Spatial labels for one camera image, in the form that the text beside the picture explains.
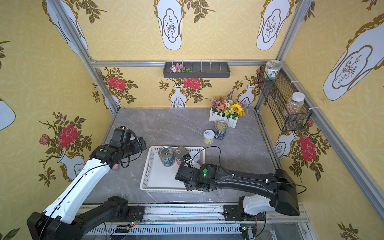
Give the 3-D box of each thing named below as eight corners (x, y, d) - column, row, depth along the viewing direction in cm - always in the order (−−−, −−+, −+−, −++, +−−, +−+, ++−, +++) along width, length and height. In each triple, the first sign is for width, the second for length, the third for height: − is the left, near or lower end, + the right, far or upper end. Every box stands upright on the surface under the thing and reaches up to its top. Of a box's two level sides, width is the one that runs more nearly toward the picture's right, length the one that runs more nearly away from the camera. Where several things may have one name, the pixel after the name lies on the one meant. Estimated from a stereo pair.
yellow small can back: (203, 143, 102) (203, 138, 97) (203, 134, 107) (203, 129, 102) (214, 143, 102) (215, 138, 97) (213, 134, 107) (214, 129, 102)
